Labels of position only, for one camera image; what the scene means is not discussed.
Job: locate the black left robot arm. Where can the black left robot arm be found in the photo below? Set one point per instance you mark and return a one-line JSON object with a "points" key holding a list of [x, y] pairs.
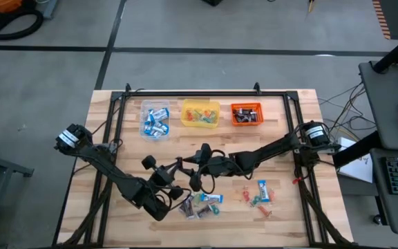
{"points": [[109, 169]]}

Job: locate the orange gummy candy packet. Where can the orange gummy candy packet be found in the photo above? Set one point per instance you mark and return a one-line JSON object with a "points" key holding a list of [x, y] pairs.
{"points": [[264, 210], [271, 195]]}

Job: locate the yellow plastic bin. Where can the yellow plastic bin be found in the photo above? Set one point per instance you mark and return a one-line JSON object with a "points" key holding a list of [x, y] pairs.
{"points": [[185, 103]]}

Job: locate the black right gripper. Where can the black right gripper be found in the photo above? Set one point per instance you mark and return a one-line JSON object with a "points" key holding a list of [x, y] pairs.
{"points": [[219, 166]]}

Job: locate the teal gummy candy packet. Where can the teal gummy candy packet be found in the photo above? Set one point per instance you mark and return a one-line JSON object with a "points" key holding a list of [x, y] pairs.
{"points": [[255, 200], [215, 209]]}

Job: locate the blue white candy bar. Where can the blue white candy bar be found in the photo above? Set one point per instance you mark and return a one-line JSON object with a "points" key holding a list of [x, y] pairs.
{"points": [[211, 198], [148, 119], [159, 129], [262, 190], [160, 113], [148, 130]]}

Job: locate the orange plastic basket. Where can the orange plastic basket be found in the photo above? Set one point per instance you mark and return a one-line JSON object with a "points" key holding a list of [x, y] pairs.
{"points": [[234, 104]]}

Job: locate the black desk caster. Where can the black desk caster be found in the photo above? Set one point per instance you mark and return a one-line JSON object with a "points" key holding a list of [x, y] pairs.
{"points": [[377, 219]]}

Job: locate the grey desk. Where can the grey desk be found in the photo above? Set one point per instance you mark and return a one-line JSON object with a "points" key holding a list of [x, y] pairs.
{"points": [[385, 103]]}

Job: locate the red gummy candy packet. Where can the red gummy candy packet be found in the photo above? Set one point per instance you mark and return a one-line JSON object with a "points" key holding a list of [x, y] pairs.
{"points": [[246, 195], [189, 115]]}

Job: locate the black aluminium table frame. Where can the black aluminium table frame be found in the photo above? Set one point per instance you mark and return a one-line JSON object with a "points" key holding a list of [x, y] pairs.
{"points": [[202, 93]]}

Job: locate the black stand pole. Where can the black stand pole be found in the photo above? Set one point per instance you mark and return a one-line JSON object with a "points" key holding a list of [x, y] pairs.
{"points": [[397, 52]]}

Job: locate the clear plastic bin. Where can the clear plastic bin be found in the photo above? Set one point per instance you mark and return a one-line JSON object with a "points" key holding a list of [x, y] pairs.
{"points": [[143, 103]]}

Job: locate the white paper sheet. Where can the white paper sheet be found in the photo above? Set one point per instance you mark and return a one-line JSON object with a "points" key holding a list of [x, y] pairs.
{"points": [[359, 169]]}

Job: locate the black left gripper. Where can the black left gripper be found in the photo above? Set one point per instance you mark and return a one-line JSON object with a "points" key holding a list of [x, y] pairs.
{"points": [[161, 178]]}

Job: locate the dark brown chocolate bar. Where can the dark brown chocolate bar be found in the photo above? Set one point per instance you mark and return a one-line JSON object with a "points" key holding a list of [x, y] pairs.
{"points": [[204, 211], [245, 117], [183, 207], [237, 113], [253, 115]]}

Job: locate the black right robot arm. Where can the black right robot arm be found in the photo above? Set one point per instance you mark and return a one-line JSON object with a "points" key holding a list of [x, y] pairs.
{"points": [[271, 150]]}

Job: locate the silver black snack wrapper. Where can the silver black snack wrapper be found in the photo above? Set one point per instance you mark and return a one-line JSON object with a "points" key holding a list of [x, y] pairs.
{"points": [[190, 208]]}

